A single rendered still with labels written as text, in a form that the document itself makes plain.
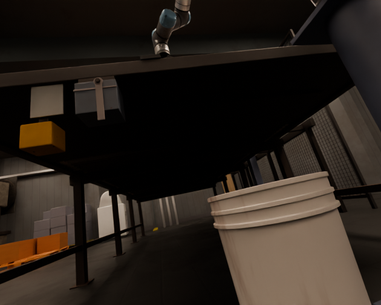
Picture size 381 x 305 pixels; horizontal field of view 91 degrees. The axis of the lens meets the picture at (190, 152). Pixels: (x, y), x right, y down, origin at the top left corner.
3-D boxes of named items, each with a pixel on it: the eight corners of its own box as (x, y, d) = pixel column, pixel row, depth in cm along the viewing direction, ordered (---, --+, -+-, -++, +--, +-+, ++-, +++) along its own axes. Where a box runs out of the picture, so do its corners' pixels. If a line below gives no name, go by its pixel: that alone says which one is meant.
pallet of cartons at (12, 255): (23, 263, 391) (24, 241, 404) (69, 252, 421) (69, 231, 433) (-17, 279, 283) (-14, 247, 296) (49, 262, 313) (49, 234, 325)
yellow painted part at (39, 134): (51, 144, 55) (51, 78, 62) (17, 149, 54) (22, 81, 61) (66, 152, 63) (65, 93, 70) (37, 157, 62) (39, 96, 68)
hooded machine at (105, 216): (130, 235, 542) (126, 190, 579) (127, 236, 485) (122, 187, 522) (104, 241, 527) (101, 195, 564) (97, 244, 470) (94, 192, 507)
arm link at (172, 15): (173, 4, 92) (165, 25, 101) (158, 9, 86) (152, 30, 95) (184, 16, 93) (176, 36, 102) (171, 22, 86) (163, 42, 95)
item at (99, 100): (119, 115, 59) (113, 69, 64) (72, 122, 57) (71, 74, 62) (127, 131, 70) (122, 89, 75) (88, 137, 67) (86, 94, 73)
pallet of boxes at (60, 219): (93, 243, 521) (91, 204, 552) (83, 247, 452) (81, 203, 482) (49, 253, 498) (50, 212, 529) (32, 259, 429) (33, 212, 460)
